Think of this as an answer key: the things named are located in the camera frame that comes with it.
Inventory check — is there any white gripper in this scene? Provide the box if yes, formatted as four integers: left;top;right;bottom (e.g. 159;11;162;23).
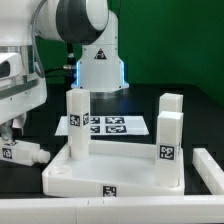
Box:
0;53;47;143

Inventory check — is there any white fence bar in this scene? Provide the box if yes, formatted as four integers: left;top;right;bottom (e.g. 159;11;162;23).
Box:
0;195;224;224
192;148;224;195

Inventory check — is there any black cable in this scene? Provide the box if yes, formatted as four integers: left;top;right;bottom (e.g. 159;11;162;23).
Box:
43;65;78;80

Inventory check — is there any white front fence bar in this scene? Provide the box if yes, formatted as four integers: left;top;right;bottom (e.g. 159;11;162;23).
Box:
0;195;224;224

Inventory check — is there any white right fence bar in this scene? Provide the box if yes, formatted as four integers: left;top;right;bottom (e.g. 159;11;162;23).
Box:
192;148;224;195

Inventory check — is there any white desk top tray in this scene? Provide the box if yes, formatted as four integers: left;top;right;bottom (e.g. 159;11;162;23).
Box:
42;140;185;198

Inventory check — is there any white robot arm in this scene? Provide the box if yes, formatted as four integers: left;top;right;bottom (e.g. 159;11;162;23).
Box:
0;0;113;145

